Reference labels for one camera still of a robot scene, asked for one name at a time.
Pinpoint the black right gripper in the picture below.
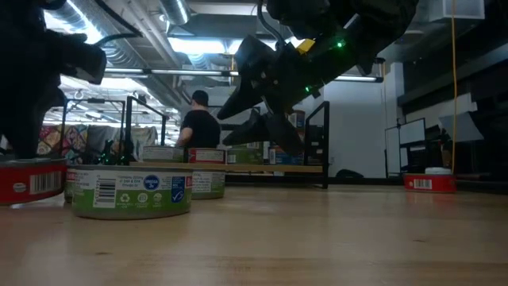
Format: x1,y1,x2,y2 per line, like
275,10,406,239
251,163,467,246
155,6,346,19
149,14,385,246
216,37,370,157

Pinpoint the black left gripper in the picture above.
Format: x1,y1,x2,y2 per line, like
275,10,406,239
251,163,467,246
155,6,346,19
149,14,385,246
0,23,67,160

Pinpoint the red albacore tuna can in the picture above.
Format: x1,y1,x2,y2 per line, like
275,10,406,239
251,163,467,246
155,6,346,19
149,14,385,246
0,157,67,207
187,147,227,165
402,172,458,195

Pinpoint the colourful patterned cloth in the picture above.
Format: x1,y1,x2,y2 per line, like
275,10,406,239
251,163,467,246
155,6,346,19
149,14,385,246
37,125,89,164

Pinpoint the person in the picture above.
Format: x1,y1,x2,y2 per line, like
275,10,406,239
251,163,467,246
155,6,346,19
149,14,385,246
175,89,222,150

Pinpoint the grey hanging cloth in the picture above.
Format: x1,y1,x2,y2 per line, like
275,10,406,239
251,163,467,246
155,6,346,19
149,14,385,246
86,125,160,158

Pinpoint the long ceiling light bar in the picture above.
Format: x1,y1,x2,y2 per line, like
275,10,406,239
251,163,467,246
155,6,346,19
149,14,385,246
102,66,384,83

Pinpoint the black lump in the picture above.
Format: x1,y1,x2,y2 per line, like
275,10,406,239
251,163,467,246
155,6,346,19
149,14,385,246
335,168,364,179

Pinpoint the white upright panel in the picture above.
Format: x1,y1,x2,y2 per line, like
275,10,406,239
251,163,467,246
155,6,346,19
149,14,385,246
384,126,402,178

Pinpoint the white computer monitor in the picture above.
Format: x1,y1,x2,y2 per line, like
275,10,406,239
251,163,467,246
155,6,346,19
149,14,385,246
398,118,428,146

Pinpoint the small white object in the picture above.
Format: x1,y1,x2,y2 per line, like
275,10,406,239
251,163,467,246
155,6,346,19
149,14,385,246
423,166,453,176

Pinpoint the grey slanted panel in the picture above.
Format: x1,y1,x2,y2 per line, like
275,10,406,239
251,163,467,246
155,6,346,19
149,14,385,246
438,110,485,143

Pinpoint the white ceiling unit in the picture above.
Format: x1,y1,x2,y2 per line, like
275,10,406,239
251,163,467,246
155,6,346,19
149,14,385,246
428,0,486,23

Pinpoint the black metal rig frame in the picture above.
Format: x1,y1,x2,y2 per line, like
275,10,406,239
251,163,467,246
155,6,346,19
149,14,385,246
59,98,127,164

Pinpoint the wooden shelf with black frame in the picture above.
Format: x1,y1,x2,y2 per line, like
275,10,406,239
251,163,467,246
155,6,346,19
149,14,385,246
121,95,330,190

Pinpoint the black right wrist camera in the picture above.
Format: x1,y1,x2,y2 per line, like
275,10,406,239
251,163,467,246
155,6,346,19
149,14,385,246
233,33,281,79

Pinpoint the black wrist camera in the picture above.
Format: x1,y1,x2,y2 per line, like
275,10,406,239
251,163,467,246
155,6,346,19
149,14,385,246
233,33,281,79
55,33,108,86

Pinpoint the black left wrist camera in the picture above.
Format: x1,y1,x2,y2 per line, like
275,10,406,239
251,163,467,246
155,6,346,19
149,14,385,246
55,33,108,86

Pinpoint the black metal table frame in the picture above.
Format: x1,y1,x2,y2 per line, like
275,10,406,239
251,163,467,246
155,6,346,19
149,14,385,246
0,166,508,196

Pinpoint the ribbed silver air duct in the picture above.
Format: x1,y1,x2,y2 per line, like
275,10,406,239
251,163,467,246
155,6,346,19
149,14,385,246
71,0,183,112

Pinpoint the smooth silver air duct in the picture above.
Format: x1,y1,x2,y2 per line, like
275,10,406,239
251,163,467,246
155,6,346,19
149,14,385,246
158,0,192,25

